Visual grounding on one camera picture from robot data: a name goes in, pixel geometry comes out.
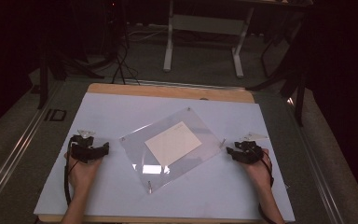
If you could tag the white metal desk frame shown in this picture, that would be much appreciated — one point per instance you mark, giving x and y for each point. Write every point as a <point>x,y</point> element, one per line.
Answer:
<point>205,25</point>

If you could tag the person's left hand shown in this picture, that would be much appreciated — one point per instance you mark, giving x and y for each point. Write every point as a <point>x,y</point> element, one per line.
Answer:
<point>82,174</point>

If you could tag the black metal stand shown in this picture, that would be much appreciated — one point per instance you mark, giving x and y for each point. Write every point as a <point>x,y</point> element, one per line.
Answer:
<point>43,68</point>

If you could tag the white table mat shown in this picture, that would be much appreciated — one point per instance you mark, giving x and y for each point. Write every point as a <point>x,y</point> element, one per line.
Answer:
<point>112,193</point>

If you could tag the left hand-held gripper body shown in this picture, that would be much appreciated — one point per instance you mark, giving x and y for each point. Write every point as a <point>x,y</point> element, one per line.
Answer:
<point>81,147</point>

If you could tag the black floor bracket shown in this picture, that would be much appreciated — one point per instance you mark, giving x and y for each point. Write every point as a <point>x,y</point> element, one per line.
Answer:
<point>56,115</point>

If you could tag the black tripod stand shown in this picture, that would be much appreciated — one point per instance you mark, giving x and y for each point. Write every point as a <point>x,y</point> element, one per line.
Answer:
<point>295,81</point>

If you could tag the person's right hand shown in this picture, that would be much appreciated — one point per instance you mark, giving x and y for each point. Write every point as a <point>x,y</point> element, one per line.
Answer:
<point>258,174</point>

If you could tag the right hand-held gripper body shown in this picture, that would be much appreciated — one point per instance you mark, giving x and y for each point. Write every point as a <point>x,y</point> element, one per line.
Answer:
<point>251,151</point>

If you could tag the cream paper card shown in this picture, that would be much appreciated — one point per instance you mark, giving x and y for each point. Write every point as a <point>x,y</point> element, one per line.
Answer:
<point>172,143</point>

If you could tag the aluminium floor rail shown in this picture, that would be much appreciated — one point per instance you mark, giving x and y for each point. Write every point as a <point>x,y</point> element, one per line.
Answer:
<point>320,174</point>
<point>9,169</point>

